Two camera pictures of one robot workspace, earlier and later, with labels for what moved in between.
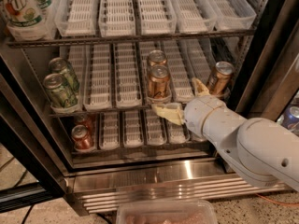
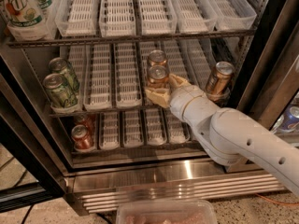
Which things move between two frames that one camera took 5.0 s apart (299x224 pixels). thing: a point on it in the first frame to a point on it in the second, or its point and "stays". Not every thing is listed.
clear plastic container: [166, 211] stays
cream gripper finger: [174, 115] to [160, 95]
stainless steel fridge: [92, 60] stays
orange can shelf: [220, 78] stays
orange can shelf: [159, 83] stays
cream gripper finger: [199, 89] to [177, 82]
